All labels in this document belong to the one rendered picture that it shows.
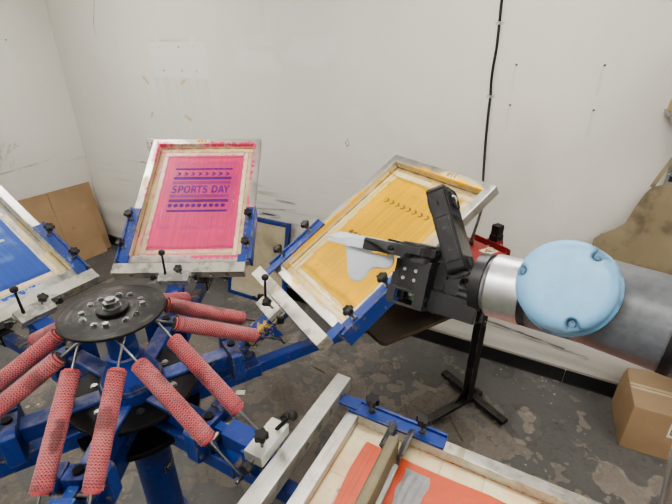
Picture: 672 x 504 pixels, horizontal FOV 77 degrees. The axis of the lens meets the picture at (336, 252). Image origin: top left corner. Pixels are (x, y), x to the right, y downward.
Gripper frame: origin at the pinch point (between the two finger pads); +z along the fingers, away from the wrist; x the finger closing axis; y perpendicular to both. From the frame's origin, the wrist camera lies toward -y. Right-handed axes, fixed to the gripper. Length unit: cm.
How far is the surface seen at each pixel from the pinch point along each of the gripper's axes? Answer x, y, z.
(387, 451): 48, 56, 10
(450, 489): 60, 63, -5
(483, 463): 68, 56, -10
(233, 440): 27, 64, 46
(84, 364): 15, 65, 113
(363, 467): 50, 65, 17
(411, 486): 53, 64, 4
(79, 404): 8, 70, 95
